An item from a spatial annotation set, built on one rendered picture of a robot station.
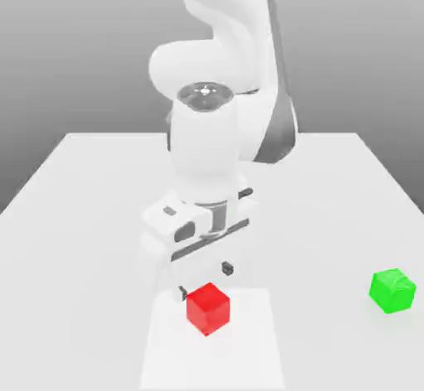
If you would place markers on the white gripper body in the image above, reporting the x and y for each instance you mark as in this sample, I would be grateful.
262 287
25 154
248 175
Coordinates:
205 258

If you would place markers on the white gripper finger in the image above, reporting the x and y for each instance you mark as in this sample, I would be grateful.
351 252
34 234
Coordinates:
182 292
227 268

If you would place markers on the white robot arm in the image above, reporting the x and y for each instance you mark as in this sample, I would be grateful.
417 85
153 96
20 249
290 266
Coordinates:
205 145

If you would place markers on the small red cube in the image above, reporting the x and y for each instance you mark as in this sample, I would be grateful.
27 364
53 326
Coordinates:
208 309

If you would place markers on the small green cube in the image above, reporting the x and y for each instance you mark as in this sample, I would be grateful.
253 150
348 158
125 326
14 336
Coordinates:
392 291

